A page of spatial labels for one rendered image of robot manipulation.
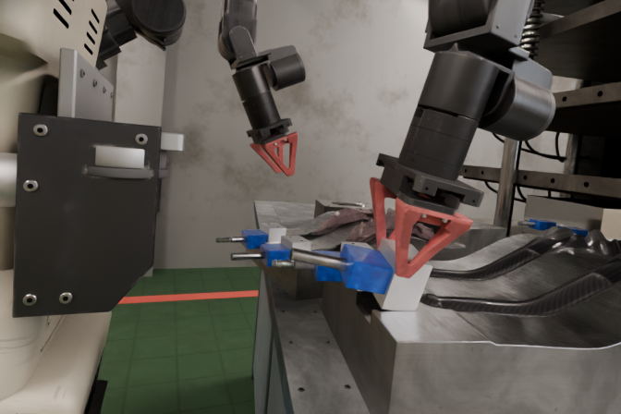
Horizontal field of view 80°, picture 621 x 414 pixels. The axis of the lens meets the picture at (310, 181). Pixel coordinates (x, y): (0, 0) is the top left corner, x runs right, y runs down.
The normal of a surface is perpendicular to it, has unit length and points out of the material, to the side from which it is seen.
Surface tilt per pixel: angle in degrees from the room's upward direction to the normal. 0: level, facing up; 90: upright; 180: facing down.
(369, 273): 100
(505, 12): 93
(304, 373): 0
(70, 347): 8
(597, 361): 90
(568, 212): 90
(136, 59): 90
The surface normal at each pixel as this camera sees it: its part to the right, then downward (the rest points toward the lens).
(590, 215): -0.98, -0.07
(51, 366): 0.22, -0.97
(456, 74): -0.50, 0.04
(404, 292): 0.15, 0.26
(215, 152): 0.36, 0.11
